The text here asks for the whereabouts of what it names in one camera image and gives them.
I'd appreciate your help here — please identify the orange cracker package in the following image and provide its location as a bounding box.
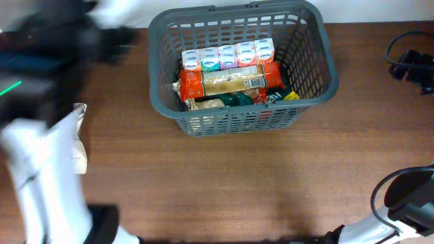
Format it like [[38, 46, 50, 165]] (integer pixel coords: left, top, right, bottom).
[[179, 62, 285, 101]]

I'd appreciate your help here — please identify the green red snack bag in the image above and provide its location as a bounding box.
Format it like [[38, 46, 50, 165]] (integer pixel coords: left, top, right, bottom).
[[210, 87, 300, 106]]

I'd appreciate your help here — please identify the grey plastic basket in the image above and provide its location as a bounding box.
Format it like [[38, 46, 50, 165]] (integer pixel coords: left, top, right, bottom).
[[148, 0, 339, 136]]

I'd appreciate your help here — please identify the brown white cookie bag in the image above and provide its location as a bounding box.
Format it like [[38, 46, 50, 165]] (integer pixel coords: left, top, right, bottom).
[[73, 103, 87, 174]]

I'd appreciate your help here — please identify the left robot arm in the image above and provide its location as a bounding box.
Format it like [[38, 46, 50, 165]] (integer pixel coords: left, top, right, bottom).
[[1, 1, 140, 243]]

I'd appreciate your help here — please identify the beige paper bag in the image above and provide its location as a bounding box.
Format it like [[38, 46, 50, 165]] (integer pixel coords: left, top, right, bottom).
[[172, 80, 224, 131]]

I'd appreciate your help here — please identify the white tissue multipack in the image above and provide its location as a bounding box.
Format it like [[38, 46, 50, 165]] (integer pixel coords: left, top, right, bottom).
[[182, 38, 275, 72]]

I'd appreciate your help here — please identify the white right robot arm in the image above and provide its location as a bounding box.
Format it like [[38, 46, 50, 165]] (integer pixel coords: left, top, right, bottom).
[[314, 165, 433, 244]]

